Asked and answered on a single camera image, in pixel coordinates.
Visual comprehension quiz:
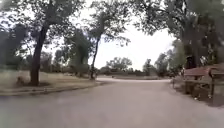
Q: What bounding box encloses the row of distant trees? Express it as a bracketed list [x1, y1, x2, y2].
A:
[39, 39, 188, 80]

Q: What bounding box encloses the slender tree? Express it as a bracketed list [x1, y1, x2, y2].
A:
[82, 0, 133, 80]

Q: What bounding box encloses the grey paved path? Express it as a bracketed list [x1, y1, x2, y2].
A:
[0, 77, 224, 128]

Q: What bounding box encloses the dry grass ground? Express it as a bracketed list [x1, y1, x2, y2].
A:
[0, 69, 101, 95]

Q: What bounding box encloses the concrete kerb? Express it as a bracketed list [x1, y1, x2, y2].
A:
[0, 81, 108, 98]

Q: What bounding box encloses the large tree with dark trunk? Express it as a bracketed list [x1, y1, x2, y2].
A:
[0, 0, 86, 87]

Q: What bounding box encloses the red-brown wooden bench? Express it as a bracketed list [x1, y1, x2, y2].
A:
[181, 64, 224, 100]

